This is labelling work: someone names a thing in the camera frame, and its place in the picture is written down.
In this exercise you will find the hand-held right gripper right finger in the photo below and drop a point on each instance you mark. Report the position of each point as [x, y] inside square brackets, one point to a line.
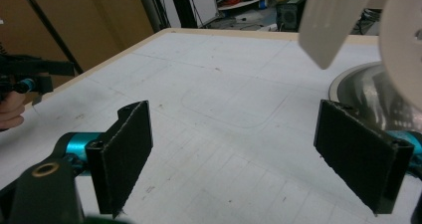
[358, 154]

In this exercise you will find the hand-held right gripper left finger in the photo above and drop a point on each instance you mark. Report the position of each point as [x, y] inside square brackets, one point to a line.
[121, 157]

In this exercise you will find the metal utensil rack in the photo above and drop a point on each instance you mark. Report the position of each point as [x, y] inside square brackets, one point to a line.
[365, 91]

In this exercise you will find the wooden spoon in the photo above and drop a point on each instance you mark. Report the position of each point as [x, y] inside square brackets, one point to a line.
[401, 58]

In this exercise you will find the slotted wooden spatula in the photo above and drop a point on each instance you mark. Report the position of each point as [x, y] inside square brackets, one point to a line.
[331, 28]

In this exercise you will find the brown cardboard panel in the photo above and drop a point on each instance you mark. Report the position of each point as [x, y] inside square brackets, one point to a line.
[99, 18]

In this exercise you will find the white foam mat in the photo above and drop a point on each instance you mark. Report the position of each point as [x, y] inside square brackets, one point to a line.
[215, 84]

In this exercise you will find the wide black computer tower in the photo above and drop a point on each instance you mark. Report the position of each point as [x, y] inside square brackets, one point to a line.
[290, 16]

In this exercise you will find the light wooden table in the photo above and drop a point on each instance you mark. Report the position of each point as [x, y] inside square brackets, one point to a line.
[232, 33]

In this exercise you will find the black frame post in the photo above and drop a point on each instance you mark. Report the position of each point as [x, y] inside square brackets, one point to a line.
[182, 5]

